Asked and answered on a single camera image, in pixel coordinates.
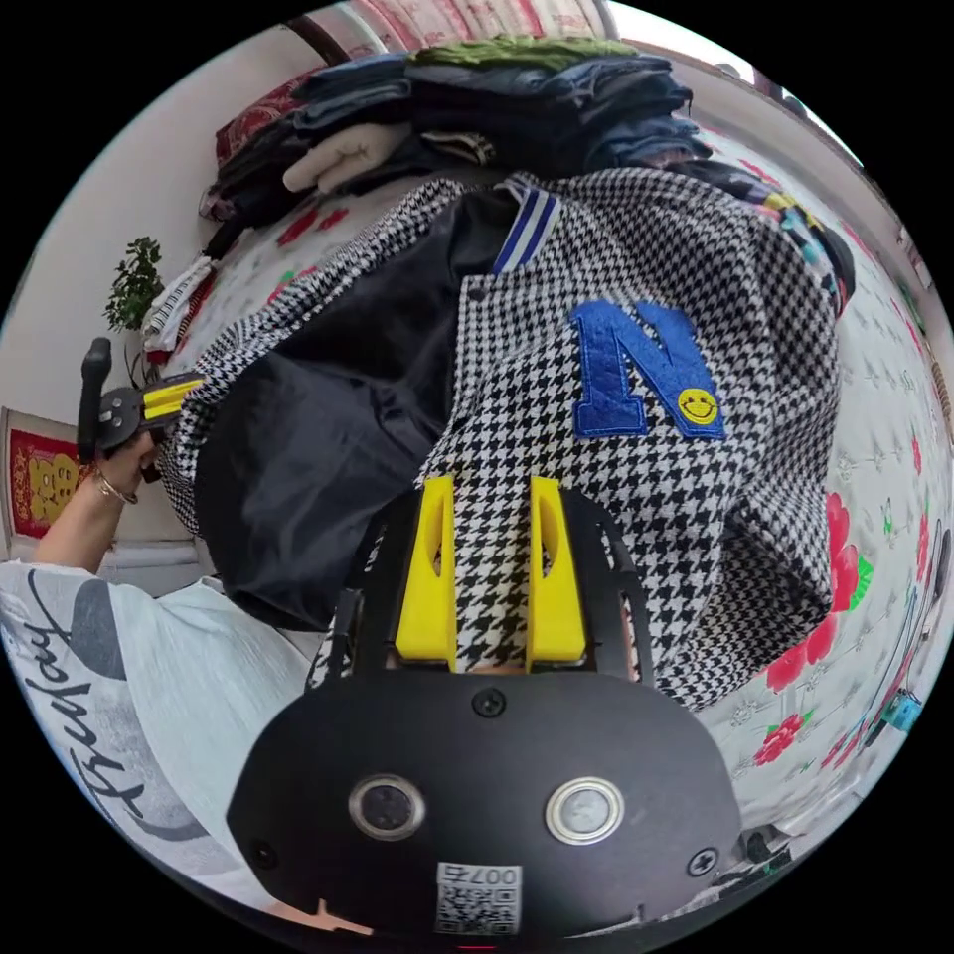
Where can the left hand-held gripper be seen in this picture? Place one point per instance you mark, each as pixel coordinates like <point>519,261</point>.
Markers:
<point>123,419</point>

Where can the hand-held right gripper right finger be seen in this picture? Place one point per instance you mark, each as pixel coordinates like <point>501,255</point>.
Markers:
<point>557,596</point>

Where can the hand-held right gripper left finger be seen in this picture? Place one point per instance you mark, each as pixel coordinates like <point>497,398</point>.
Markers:
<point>423,581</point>

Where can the black and white checkered shirt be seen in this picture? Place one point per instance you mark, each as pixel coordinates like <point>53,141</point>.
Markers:
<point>671,522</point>

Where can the person's left forearm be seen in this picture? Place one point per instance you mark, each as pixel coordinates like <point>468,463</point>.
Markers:
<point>71,525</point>

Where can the person's left hand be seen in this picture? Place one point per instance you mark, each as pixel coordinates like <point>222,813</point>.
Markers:
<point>123,468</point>

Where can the person's right hand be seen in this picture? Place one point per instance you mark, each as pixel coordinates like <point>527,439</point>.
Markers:
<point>320,918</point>

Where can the small pile of striped clothes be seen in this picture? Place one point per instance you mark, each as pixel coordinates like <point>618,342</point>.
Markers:
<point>177,305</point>

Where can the green potted plant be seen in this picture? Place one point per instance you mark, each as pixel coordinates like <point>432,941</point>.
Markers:
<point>136,283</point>

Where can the person's body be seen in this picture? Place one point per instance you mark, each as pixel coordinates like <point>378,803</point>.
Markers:
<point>149,686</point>

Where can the red patterned pillow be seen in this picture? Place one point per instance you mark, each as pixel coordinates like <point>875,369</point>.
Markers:
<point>257,119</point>

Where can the colourful patterned garment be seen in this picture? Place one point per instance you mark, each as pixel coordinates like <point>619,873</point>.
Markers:
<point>809,223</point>

